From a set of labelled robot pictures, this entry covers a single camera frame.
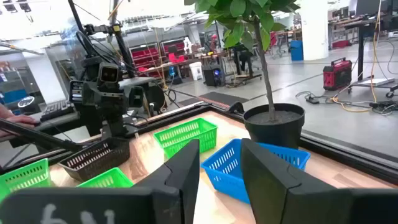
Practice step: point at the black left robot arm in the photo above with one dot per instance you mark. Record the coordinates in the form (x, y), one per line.
(91, 67)

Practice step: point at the dark grey desk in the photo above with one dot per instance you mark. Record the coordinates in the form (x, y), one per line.
(59, 123)

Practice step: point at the white bucket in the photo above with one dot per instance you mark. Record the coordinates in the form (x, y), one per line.
(196, 71)

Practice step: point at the person's hand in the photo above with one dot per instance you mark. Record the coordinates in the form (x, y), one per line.
(18, 120)

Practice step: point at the black table clamp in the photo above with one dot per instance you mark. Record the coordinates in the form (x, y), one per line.
(236, 108)

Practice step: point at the black power strip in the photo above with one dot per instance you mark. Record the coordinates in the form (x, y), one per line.
(311, 100)

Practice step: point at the white building pillar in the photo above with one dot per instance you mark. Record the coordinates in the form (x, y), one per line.
(314, 31)

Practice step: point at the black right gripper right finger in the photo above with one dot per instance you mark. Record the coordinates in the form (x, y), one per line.
(273, 193)

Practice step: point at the green slotted plastic basket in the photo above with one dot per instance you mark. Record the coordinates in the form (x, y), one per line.
(186, 133)
(25, 177)
(109, 180)

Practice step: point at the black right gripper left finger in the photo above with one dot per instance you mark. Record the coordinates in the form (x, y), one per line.
(174, 186)

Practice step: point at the black metal table frame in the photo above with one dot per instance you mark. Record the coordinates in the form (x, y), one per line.
(342, 155)

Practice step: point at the red and black generator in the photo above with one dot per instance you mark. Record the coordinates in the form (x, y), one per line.
(337, 76)

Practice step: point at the black standing desk on wheels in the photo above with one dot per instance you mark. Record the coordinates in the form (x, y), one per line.
(360, 53)

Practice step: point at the green plant in black pot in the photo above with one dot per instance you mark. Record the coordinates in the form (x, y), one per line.
(273, 130)

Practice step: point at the blue slotted plastic basket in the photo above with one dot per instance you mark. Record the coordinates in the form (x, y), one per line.
(224, 174)

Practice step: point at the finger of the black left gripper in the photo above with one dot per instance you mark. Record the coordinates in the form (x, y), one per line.
(76, 91)
(136, 97)

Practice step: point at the blue trash bin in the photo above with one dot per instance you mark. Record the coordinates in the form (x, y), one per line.
(297, 51)

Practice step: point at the black floor mat striped edges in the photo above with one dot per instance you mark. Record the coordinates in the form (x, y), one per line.
(220, 98)

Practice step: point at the black keyboard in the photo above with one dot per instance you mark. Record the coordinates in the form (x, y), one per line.
(56, 109)

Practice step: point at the black computer tower blue lights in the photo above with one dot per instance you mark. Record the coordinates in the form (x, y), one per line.
(211, 76)

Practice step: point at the red storage bin rack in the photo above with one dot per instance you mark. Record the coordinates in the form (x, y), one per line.
(146, 56)

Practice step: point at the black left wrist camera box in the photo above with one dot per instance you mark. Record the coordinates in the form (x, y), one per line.
(109, 74)

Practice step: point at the black slotted plastic basket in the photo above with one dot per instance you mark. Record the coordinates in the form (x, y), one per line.
(93, 161)

